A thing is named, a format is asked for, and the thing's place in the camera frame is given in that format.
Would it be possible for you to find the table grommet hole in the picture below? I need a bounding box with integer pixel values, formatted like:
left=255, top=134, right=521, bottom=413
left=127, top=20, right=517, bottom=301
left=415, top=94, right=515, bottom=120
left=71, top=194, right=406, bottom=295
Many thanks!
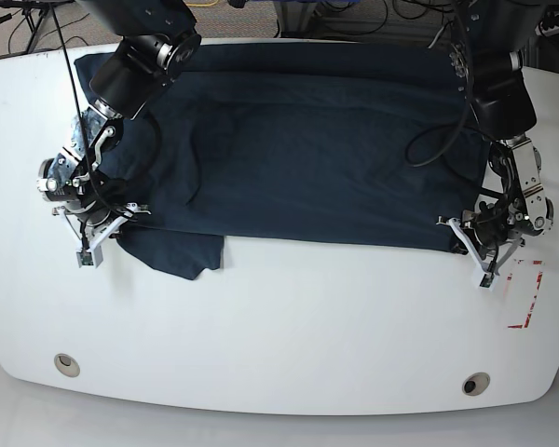
left=54, top=353, right=80, bottom=378
left=462, top=372, right=490, bottom=397

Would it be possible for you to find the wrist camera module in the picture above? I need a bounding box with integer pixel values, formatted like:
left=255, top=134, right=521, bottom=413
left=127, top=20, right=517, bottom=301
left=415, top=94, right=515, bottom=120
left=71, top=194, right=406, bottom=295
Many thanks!
left=76, top=246, right=103, bottom=268
left=471, top=269, right=499, bottom=291

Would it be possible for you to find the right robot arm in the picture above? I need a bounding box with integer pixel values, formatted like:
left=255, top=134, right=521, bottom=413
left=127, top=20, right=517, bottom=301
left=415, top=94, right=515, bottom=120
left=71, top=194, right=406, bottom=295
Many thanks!
left=36, top=1, right=201, bottom=266

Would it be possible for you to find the right table grommet hole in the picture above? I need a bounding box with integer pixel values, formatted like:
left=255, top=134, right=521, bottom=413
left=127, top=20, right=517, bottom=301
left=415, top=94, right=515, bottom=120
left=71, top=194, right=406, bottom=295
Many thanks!
left=462, top=372, right=490, bottom=397

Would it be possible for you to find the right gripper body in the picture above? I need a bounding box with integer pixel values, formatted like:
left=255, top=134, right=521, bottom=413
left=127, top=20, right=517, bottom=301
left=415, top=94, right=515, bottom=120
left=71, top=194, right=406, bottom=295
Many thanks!
left=52, top=202, right=151, bottom=254

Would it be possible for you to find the left table grommet hole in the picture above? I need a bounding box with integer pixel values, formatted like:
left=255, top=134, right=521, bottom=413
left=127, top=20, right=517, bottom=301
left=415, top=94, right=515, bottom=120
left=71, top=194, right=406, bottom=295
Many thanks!
left=54, top=353, right=80, bottom=378

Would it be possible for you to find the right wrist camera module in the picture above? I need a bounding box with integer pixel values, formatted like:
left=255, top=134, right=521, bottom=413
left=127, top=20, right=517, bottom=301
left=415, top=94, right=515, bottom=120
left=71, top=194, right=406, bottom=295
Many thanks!
left=76, top=246, right=103, bottom=268

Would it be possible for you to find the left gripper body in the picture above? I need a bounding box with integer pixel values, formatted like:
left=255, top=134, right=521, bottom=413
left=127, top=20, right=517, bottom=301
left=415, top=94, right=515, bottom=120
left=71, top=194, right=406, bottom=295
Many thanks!
left=437, top=210, right=525, bottom=275

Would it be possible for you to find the red tape rectangle marking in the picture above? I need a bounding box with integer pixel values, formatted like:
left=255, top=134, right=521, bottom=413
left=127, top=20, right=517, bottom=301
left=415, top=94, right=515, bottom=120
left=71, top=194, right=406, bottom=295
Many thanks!
left=503, top=260, right=545, bottom=330

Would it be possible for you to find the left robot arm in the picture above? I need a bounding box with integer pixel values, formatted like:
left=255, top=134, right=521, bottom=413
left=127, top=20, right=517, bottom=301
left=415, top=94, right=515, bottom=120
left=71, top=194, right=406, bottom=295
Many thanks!
left=404, top=1, right=554, bottom=288

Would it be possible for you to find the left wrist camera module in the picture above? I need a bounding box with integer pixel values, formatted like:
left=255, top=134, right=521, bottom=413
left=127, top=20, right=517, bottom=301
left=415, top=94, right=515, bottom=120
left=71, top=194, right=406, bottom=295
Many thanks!
left=471, top=269, right=499, bottom=291

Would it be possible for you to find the dark navy t-shirt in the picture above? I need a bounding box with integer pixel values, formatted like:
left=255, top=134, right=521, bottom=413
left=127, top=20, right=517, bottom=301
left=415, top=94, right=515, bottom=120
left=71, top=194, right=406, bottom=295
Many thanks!
left=102, top=42, right=489, bottom=280

